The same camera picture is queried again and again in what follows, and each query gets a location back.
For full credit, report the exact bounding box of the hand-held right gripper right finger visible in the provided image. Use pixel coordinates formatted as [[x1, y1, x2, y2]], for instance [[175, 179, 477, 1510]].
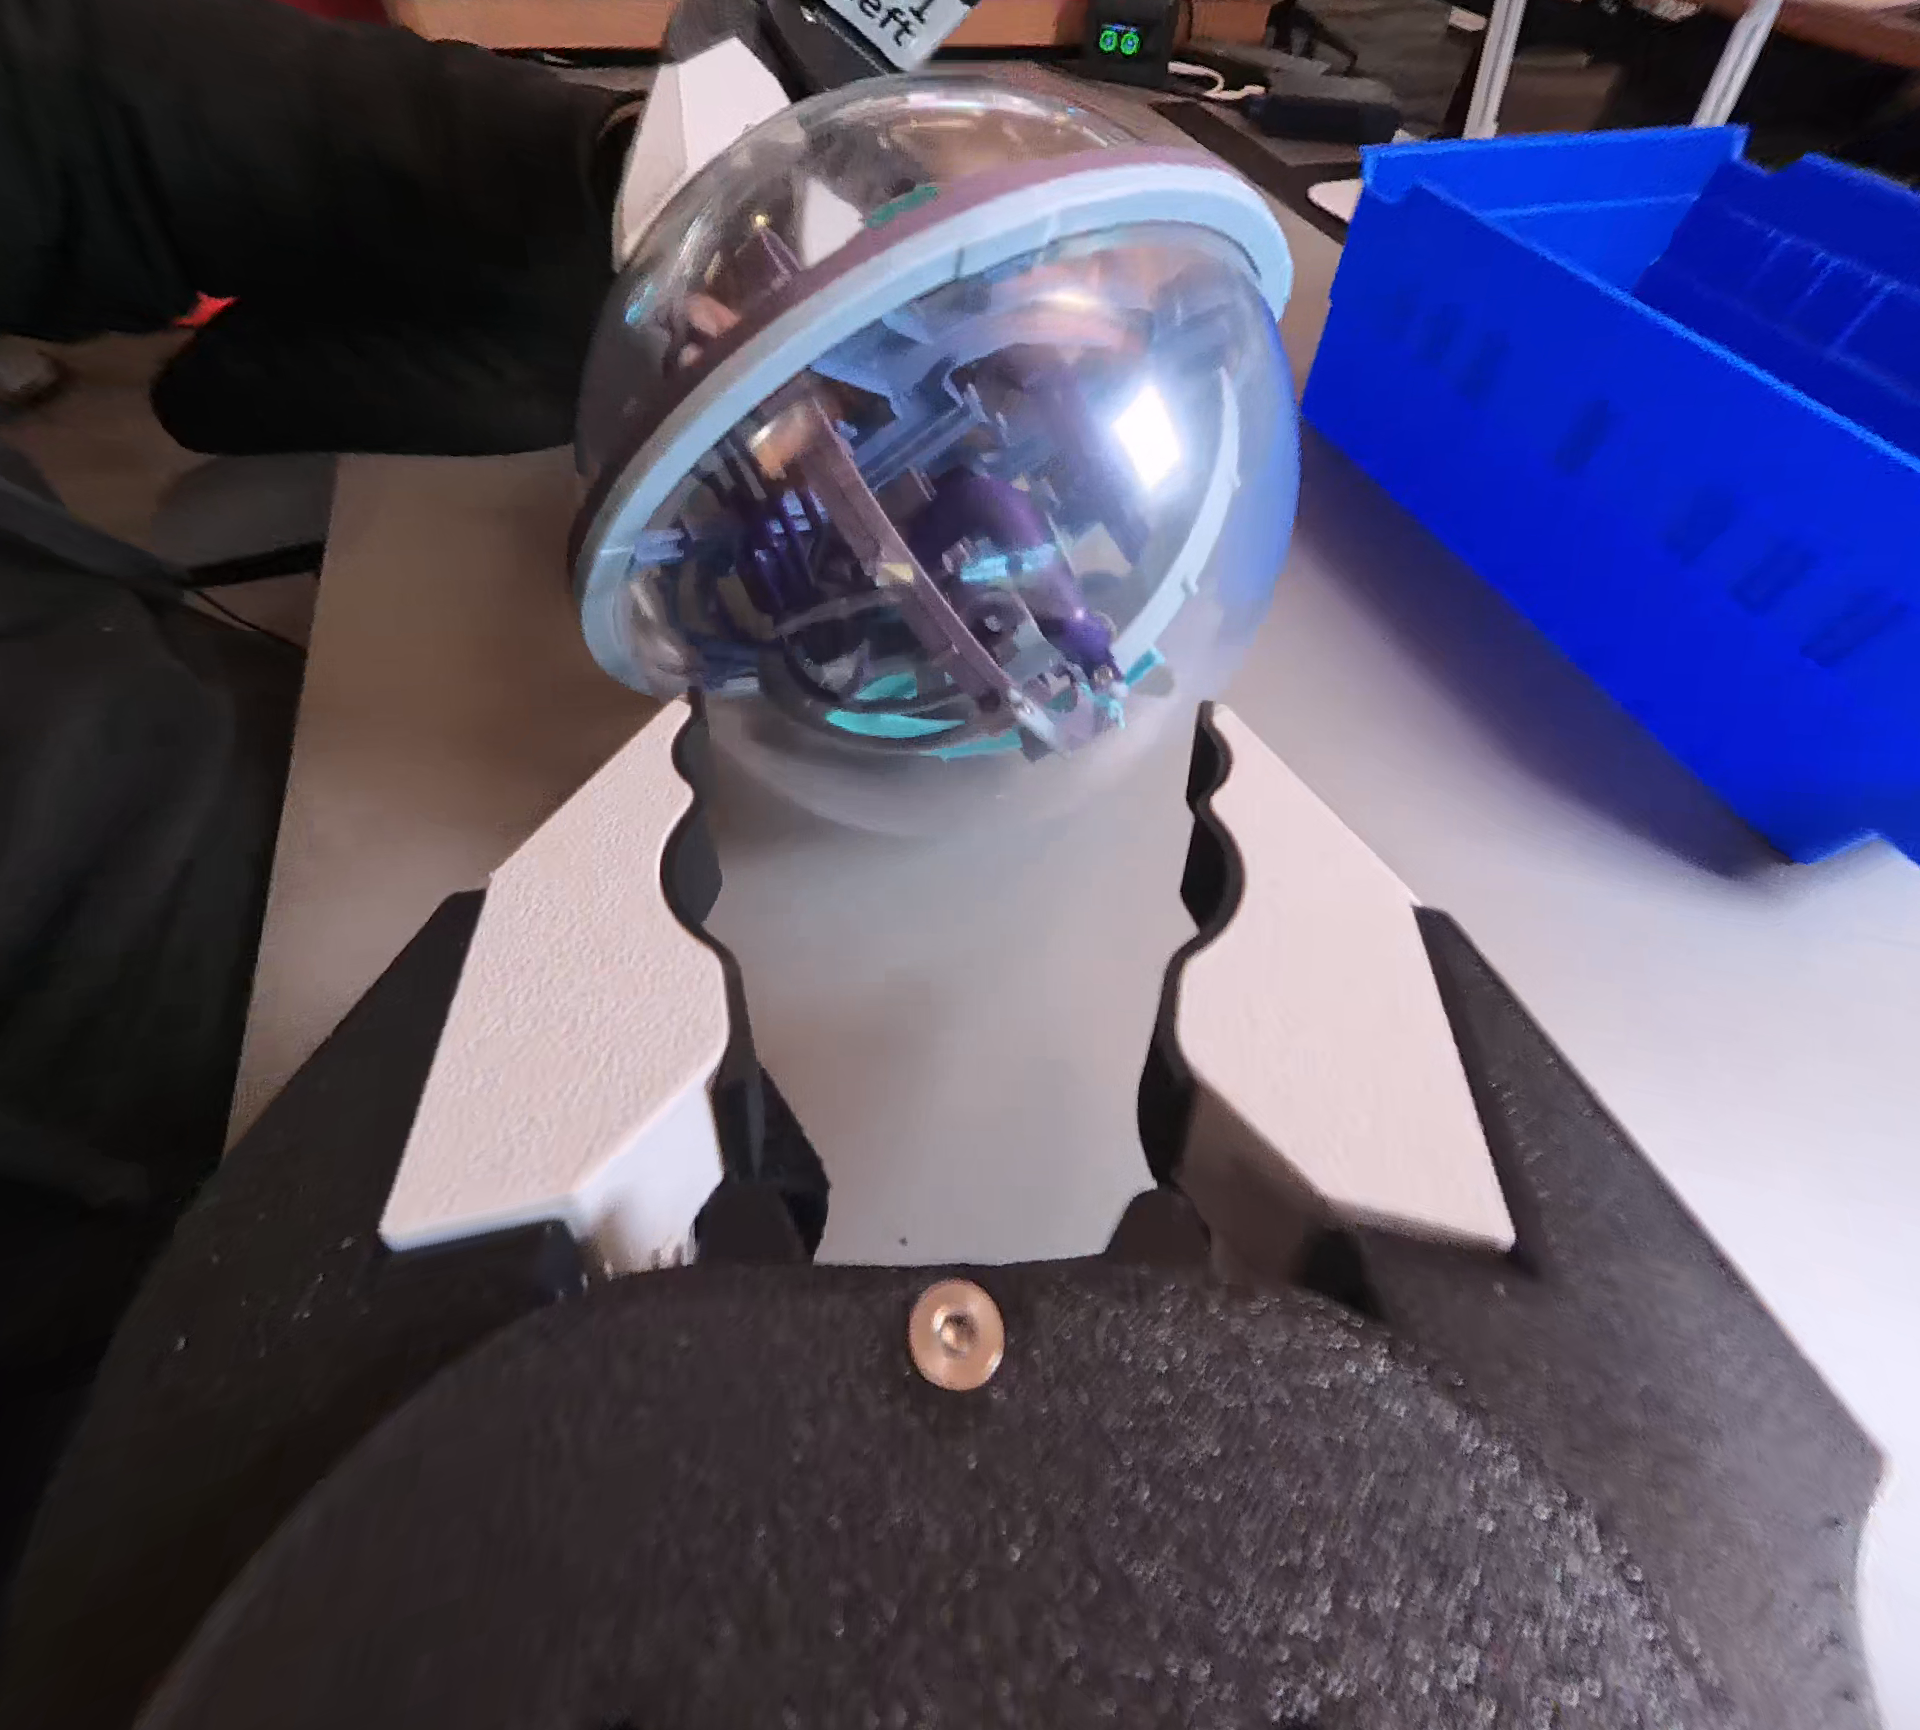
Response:
[[1124, 696, 1520, 1282]]

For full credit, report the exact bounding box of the person's left forearm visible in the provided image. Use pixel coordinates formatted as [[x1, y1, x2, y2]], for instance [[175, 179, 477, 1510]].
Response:
[[0, 0, 656, 454]]

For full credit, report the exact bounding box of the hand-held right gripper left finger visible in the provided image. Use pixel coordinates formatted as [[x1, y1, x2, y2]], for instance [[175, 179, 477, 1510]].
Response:
[[379, 696, 833, 1282]]

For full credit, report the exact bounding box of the blue plastic bin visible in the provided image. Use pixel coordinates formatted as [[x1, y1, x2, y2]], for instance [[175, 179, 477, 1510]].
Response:
[[1299, 120, 1920, 866]]

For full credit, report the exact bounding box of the clear maze ball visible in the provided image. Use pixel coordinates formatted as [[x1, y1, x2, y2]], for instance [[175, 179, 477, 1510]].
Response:
[[563, 64, 1302, 766]]

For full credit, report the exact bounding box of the small black device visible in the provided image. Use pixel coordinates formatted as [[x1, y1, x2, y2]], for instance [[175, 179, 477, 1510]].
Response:
[[1082, 0, 1183, 67]]

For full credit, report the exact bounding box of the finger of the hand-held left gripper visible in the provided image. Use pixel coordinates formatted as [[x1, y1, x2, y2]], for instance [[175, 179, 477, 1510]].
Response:
[[611, 35, 798, 263]]

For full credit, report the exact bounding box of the person's black printed jacket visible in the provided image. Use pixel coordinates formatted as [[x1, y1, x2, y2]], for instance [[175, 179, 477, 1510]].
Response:
[[0, 454, 320, 1674]]

